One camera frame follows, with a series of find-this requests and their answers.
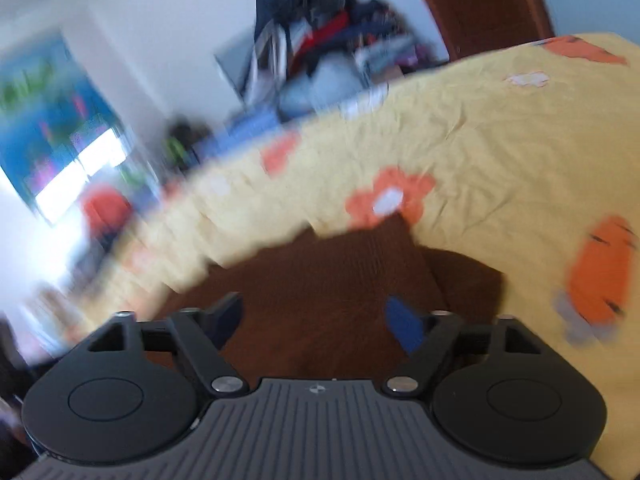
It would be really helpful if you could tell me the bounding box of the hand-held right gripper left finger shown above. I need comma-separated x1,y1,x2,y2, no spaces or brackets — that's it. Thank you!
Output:
86,292,251,397

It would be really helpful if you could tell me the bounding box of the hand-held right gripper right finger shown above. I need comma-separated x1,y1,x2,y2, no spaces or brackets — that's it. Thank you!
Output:
382,296,545,397

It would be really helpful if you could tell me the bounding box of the brown knit sweater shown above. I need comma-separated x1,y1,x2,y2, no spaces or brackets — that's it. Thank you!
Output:
149,214,507,382

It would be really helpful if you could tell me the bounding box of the pile of clothes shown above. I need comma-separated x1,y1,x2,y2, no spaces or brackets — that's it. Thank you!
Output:
244,0,437,117

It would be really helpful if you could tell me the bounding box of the red cloth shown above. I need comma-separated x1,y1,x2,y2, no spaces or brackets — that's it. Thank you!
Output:
80,184,135,243

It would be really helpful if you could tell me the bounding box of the black bag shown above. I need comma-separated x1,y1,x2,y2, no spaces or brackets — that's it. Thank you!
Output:
164,117,212,173

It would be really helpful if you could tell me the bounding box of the blue quilted blanket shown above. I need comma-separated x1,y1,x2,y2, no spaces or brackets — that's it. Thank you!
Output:
197,108,288,163

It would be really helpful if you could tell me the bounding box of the yellow printed bedsheet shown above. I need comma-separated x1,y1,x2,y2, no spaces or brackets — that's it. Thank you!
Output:
85,32,640,480

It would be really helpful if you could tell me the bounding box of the grey framed panel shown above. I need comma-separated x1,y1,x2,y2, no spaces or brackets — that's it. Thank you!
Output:
214,29,262,107

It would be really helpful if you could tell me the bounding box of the brown wooden door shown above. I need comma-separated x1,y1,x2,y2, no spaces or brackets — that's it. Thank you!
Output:
404,0,557,62

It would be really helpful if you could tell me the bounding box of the blue wall poster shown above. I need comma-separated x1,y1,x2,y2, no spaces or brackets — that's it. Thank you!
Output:
0,34,135,223

